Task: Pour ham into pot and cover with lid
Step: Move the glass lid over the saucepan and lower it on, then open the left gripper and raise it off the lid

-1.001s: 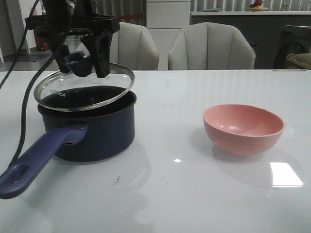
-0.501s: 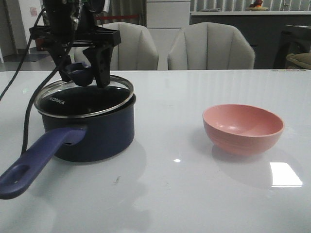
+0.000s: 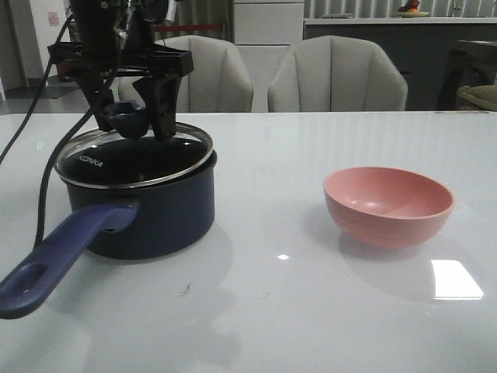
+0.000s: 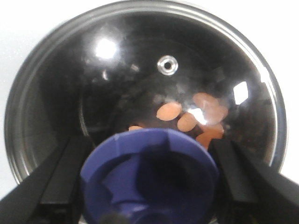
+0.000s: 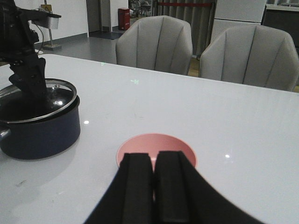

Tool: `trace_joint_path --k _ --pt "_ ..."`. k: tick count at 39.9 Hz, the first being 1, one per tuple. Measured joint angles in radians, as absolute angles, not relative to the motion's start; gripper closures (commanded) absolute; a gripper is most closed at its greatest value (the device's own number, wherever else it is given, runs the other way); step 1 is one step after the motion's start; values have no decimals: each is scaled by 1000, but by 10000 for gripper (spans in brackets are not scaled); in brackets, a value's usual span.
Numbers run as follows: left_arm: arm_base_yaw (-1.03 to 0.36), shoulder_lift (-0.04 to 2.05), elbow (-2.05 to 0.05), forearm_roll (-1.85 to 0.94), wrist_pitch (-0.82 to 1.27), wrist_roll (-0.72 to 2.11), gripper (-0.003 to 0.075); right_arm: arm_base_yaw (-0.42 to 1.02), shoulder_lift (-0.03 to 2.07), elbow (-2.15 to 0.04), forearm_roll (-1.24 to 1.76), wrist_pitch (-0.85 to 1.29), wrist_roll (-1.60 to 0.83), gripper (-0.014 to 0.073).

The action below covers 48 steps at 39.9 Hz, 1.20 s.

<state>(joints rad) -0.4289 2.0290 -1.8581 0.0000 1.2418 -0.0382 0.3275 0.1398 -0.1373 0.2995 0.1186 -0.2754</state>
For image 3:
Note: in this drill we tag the glass lid blue knob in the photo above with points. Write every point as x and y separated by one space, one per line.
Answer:
129 156

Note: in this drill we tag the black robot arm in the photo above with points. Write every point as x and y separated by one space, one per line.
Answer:
130 82

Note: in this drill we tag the dark blue saucepan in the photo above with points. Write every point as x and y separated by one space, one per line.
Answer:
138 224

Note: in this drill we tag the fruit plate on counter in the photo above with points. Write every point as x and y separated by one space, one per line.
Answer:
410 9

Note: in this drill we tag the grey upholstered chair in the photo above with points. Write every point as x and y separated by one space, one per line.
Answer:
219 82
336 74

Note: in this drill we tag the red bin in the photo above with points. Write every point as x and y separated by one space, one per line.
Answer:
63 69

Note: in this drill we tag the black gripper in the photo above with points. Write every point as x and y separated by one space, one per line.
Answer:
125 39

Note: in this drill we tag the pink plastic bowl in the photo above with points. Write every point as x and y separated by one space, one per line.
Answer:
387 207

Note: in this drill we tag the grey curtain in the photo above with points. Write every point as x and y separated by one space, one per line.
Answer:
203 12

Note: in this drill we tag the dark grey counter cabinet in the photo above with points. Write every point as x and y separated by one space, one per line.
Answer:
419 47

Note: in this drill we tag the olive sofa cushion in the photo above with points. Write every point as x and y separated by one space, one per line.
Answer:
482 97

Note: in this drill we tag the right grey upholstered chair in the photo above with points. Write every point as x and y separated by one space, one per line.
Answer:
336 74

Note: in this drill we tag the white refrigerator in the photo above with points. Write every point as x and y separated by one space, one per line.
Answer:
258 23

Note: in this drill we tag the left grey upholstered chair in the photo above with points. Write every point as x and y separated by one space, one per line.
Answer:
219 82

